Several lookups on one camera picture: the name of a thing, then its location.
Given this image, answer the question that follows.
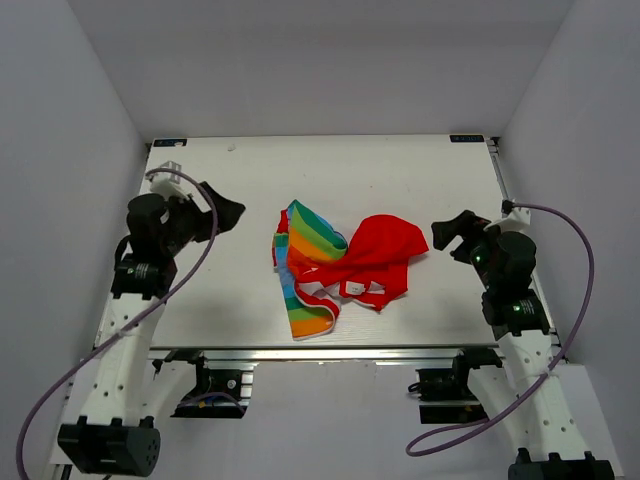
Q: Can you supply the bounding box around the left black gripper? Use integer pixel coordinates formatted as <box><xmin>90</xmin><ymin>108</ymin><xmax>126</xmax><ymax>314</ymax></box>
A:
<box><xmin>161</xmin><ymin>182</ymin><xmax>244</xmax><ymax>256</ymax></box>

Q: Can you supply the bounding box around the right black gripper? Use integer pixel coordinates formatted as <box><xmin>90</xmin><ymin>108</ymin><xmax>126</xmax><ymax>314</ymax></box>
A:
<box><xmin>431</xmin><ymin>210</ymin><xmax>502</xmax><ymax>291</ymax></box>

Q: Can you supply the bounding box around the red rainbow kids jacket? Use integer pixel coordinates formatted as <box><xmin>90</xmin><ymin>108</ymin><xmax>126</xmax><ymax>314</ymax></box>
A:
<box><xmin>271</xmin><ymin>200</ymin><xmax>429</xmax><ymax>341</ymax></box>

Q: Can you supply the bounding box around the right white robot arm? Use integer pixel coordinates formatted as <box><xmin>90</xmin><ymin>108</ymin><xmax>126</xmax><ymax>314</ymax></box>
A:
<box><xmin>431</xmin><ymin>208</ymin><xmax>615</xmax><ymax>479</ymax></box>

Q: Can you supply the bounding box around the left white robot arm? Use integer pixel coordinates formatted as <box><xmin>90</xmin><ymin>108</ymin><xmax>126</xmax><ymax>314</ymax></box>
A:
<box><xmin>57</xmin><ymin>180</ymin><xmax>246</xmax><ymax>477</ymax></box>

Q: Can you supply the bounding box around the left blue table label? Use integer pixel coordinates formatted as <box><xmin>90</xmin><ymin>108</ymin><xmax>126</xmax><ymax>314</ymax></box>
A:
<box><xmin>152</xmin><ymin>138</ymin><xmax>187</xmax><ymax>148</ymax></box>

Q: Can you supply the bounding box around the blue table label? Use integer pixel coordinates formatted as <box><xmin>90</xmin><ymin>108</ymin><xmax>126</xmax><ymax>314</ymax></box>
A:
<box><xmin>152</xmin><ymin>138</ymin><xmax>187</xmax><ymax>148</ymax></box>
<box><xmin>449</xmin><ymin>134</ymin><xmax>485</xmax><ymax>143</ymax></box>

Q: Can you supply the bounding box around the right blue table label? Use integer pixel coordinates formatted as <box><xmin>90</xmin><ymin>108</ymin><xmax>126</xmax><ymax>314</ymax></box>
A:
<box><xmin>449</xmin><ymin>134</ymin><xmax>485</xmax><ymax>143</ymax></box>

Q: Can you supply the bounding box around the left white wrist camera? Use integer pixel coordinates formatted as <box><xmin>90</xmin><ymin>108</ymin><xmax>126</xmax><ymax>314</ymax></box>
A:
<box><xmin>145</xmin><ymin>161</ymin><xmax>192</xmax><ymax>201</ymax></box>

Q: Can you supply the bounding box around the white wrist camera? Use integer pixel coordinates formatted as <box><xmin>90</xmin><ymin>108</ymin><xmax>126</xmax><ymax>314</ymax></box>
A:
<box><xmin>145</xmin><ymin>161</ymin><xmax>192</xmax><ymax>201</ymax></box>
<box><xmin>484</xmin><ymin>200</ymin><xmax>531</xmax><ymax>233</ymax></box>

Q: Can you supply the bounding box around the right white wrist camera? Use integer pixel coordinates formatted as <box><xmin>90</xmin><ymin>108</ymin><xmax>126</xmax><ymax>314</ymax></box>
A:
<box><xmin>484</xmin><ymin>200</ymin><xmax>531</xmax><ymax>233</ymax></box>

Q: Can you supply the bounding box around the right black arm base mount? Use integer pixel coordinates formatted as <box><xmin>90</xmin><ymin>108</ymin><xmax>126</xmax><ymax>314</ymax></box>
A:
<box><xmin>407</xmin><ymin>347</ymin><xmax>503</xmax><ymax>425</ymax></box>

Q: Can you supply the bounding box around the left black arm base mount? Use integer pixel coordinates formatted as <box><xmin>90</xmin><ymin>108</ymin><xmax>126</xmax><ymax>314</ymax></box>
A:
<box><xmin>151</xmin><ymin>348</ymin><xmax>252</xmax><ymax>420</ymax></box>

